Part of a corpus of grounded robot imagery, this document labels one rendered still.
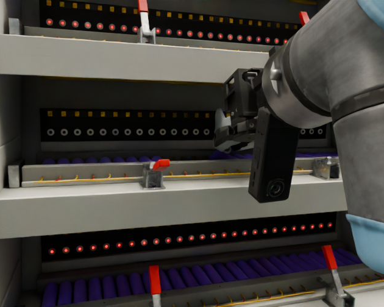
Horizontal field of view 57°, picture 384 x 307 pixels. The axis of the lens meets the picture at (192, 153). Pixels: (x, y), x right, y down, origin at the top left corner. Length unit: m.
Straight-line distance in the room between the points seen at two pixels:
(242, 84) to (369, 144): 0.22
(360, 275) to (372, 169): 0.44
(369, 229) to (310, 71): 0.13
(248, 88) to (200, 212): 0.17
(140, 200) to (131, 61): 0.18
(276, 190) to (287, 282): 0.21
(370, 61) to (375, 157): 0.06
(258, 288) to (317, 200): 0.16
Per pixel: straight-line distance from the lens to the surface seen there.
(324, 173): 0.56
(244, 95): 0.44
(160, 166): 0.38
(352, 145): 0.26
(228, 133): 0.44
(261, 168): 0.41
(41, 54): 0.47
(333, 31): 0.28
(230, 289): 0.55
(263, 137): 0.40
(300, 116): 0.35
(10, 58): 0.47
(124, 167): 0.48
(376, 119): 0.25
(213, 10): 0.77
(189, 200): 0.45
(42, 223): 0.44
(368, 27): 0.26
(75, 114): 0.61
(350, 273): 0.66
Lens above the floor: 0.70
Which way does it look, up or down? 7 degrees up
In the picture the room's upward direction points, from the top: 3 degrees counter-clockwise
